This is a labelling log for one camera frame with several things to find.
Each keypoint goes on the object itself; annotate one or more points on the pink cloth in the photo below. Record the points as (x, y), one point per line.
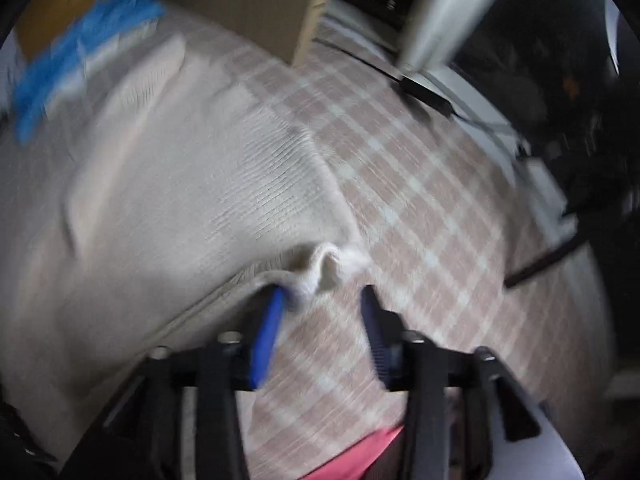
(360, 455)

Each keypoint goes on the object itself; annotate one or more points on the cream knit sweater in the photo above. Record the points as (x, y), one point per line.
(175, 185)

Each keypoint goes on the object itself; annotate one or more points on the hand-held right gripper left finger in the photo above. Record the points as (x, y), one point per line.
(267, 340)

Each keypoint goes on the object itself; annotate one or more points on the light wooden board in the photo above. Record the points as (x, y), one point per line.
(240, 0)

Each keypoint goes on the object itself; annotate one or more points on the black tripod stand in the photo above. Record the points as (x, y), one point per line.
(540, 262)

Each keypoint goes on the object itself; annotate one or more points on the blue plastic cloth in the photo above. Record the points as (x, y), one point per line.
(55, 70)

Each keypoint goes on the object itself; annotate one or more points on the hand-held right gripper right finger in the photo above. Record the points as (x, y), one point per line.
(377, 340)

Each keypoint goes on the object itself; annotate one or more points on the white window frame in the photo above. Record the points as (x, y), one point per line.
(450, 10)

